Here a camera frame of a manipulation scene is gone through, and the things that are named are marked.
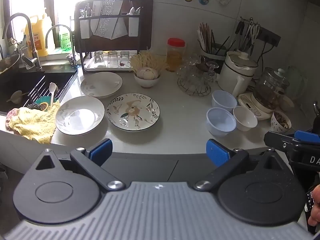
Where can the clear plastic bowl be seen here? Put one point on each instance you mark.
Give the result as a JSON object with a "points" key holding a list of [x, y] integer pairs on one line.
{"points": [[223, 100], [220, 122]]}

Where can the white spoon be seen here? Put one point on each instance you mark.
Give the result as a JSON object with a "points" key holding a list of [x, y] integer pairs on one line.
{"points": [[52, 90]]}

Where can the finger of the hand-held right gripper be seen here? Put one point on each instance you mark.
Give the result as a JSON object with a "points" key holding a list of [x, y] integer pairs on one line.
{"points": [[277, 140], [308, 137]]}

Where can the white ceramic bowl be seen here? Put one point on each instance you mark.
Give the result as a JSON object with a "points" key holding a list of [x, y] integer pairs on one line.
{"points": [[245, 118]]}

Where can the red-lid plastic jar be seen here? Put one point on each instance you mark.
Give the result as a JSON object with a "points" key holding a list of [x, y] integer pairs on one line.
{"points": [[175, 55]]}

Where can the steel wool scrubber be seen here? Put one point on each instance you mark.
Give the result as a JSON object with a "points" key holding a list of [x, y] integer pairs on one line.
{"points": [[33, 106]]}

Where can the hanging kitchen utensils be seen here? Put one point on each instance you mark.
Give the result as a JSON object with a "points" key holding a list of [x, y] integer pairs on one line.
{"points": [[247, 33]]}

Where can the leaf-print bowl with scraps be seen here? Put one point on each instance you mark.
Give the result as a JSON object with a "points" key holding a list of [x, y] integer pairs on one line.
{"points": [[280, 122]]}

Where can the dark metal pan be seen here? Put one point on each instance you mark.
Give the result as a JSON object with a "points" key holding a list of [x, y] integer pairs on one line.
{"points": [[8, 63]]}

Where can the glass kettle on cream base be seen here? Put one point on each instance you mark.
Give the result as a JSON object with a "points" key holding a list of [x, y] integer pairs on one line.
{"points": [[270, 90]]}

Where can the bundle of chopsticks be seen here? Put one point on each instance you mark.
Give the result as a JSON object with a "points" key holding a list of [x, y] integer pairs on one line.
{"points": [[206, 36]]}

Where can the white electric pot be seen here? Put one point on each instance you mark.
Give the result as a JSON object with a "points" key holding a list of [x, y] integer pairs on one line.
{"points": [[236, 72]]}

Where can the plain steel knife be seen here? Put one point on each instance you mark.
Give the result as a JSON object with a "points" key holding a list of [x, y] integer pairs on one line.
{"points": [[120, 30]]}

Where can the dark metal kitchen rack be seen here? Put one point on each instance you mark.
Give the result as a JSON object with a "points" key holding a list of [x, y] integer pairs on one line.
{"points": [[83, 62]]}

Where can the tall dark grey faucet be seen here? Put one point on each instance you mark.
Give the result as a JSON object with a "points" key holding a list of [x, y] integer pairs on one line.
{"points": [[31, 37]]}

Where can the yellow detergent jug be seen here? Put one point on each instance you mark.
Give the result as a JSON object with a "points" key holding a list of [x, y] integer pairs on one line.
{"points": [[40, 37]]}

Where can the pink knitted cloth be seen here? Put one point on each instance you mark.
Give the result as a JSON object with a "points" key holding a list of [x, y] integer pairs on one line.
{"points": [[9, 117]]}

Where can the white dish brush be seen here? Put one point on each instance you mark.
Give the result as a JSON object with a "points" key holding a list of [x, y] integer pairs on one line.
{"points": [[71, 60]]}

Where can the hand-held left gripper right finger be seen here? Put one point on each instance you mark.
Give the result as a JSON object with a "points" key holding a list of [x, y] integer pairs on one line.
{"points": [[217, 153]]}

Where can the hammered steel cleaver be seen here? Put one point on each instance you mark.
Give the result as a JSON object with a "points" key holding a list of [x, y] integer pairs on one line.
{"points": [[105, 17]]}

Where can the small bowl with chopsticks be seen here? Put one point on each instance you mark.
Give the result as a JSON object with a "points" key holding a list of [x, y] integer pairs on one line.
{"points": [[16, 97]]}

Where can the dark wall outlet strip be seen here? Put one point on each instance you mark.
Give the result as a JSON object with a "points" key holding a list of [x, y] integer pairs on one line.
{"points": [[271, 38]]}

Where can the person's right hand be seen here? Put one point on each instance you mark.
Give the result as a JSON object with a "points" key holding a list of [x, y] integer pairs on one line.
{"points": [[316, 210]]}

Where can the white cutlery holder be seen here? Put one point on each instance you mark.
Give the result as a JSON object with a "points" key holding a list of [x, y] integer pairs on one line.
{"points": [[85, 28], [133, 26]]}

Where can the teal flower-shaped mat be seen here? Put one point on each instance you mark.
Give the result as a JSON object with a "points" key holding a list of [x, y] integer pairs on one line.
{"points": [[43, 105]]}

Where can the drinking glasses on tray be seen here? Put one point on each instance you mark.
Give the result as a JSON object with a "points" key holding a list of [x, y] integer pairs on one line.
{"points": [[90, 68]]}

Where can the white spoons in holder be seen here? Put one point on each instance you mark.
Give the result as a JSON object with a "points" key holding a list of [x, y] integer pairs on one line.
{"points": [[133, 10]]}

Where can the floral patterned plate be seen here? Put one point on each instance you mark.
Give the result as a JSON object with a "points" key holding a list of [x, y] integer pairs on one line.
{"points": [[133, 112]]}

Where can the cream bowl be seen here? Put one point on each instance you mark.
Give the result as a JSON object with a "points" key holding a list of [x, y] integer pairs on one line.
{"points": [[147, 82]]}

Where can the roll-up sink rack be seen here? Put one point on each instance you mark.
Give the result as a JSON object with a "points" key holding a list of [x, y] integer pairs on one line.
{"points": [[60, 85]]}

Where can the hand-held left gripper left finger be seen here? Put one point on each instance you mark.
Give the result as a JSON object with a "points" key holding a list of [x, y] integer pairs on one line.
{"points": [[100, 152]]}

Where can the garlic bulbs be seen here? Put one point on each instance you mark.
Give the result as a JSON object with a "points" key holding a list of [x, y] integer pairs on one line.
{"points": [[147, 73]]}

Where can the small chrome faucet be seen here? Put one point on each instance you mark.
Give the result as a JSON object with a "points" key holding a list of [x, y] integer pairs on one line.
{"points": [[71, 42]]}

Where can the yellow dish cloth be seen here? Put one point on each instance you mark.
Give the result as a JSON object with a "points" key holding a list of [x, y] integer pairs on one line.
{"points": [[35, 125]]}

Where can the black kitchen sink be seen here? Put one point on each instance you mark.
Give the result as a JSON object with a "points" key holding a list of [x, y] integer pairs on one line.
{"points": [[15, 82]]}

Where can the white leaf-print plate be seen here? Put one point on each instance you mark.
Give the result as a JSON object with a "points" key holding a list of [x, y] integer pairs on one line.
{"points": [[101, 84], [78, 116]]}

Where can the bundle of dry noodles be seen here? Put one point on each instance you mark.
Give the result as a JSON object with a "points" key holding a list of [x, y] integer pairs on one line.
{"points": [[150, 60]]}

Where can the green dish soap bottle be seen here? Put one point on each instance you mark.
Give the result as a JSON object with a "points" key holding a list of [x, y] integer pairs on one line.
{"points": [[65, 38]]}

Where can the pale green kettle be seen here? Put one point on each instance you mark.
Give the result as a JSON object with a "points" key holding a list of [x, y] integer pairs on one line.
{"points": [[297, 80]]}

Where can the green and white utensil holder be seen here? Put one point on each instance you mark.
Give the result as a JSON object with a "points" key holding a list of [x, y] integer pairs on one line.
{"points": [[215, 55]]}

